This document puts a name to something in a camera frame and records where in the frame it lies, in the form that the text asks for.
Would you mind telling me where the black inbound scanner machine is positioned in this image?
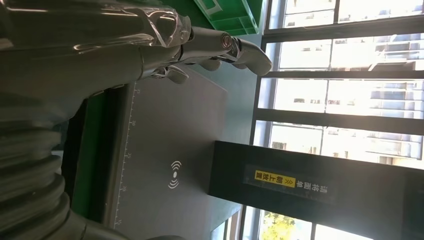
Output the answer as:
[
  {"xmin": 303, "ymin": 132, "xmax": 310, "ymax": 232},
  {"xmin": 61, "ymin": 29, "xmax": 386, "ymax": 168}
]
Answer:
[{"xmin": 102, "ymin": 67, "xmax": 424, "ymax": 240}]

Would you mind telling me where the green plastic crate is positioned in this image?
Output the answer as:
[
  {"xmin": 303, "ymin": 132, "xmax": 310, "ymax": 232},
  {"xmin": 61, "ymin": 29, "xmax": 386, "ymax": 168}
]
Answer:
[{"xmin": 193, "ymin": 0, "xmax": 266, "ymax": 37}]

